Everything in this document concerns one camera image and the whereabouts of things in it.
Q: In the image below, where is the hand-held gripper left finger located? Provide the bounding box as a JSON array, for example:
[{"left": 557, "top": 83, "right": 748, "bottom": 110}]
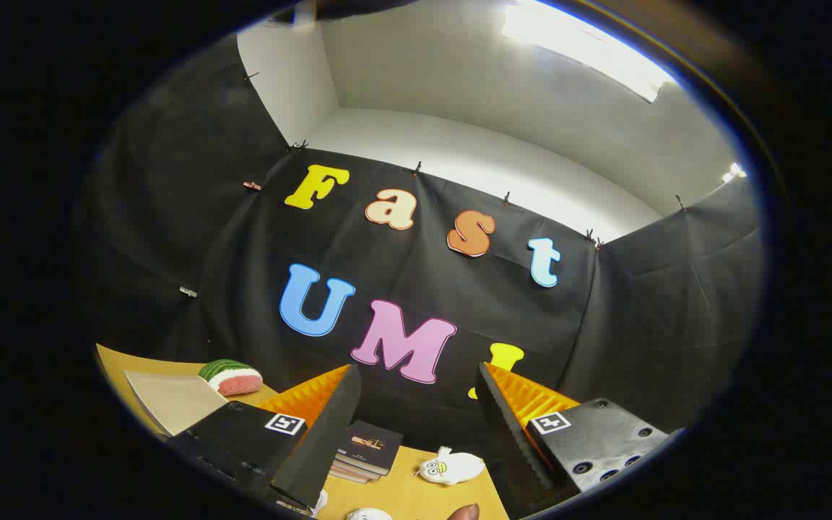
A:
[{"left": 168, "top": 363, "right": 363, "bottom": 511}]

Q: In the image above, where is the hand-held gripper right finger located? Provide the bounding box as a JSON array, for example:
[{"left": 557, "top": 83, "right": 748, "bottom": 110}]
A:
[{"left": 475, "top": 361, "right": 685, "bottom": 520}]

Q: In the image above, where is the reddish brown book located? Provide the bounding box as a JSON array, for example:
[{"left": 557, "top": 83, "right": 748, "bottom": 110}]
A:
[{"left": 328, "top": 466, "right": 375, "bottom": 485}]

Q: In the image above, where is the dark brown book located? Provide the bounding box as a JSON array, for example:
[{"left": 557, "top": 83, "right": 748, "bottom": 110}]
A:
[{"left": 331, "top": 454, "right": 386, "bottom": 481}]

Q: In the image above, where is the beige fabric storage box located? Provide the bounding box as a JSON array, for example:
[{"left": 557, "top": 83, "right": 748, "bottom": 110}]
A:
[{"left": 123, "top": 369, "right": 230, "bottom": 437}]

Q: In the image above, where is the white plush toy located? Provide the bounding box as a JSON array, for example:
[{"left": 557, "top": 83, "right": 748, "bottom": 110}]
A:
[{"left": 416, "top": 446, "right": 486, "bottom": 486}]

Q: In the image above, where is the row of black clips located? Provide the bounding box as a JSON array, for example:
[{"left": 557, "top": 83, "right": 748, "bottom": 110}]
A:
[{"left": 243, "top": 71, "right": 688, "bottom": 250}]

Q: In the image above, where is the black backdrop cloth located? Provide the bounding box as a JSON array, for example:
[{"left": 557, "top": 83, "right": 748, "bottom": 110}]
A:
[{"left": 77, "top": 36, "right": 763, "bottom": 463}]

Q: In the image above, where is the black hardcover book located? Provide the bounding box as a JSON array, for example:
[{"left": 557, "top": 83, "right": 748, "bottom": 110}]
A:
[{"left": 334, "top": 420, "right": 404, "bottom": 476}]

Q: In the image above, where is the large ceiling light panel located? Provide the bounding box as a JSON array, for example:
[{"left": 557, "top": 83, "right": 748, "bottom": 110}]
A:
[{"left": 501, "top": 0, "right": 679, "bottom": 103}]

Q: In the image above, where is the watermelon slice toy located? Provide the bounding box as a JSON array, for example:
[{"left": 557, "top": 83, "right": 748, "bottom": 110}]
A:
[{"left": 198, "top": 359, "right": 264, "bottom": 397}]

